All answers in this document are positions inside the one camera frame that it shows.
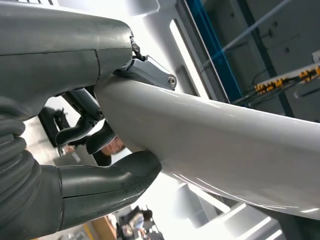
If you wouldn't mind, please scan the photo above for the person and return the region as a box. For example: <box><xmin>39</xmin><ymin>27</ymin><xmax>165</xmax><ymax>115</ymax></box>
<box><xmin>38</xmin><ymin>105</ymin><xmax>126</xmax><ymax>167</ymax></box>

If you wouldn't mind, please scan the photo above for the blue metal beam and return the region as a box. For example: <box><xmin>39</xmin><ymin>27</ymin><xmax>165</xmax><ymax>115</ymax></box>
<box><xmin>186</xmin><ymin>0</ymin><xmax>243</xmax><ymax>104</ymax></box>

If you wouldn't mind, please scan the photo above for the yellow black cable chain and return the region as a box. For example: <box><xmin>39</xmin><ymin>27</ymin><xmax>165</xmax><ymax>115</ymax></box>
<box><xmin>254</xmin><ymin>64</ymin><xmax>320</xmax><ymax>94</ymax></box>

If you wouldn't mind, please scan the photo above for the ceiling light strip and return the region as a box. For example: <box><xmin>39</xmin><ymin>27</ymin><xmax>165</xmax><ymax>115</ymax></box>
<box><xmin>169</xmin><ymin>19</ymin><xmax>209</xmax><ymax>100</ymax></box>

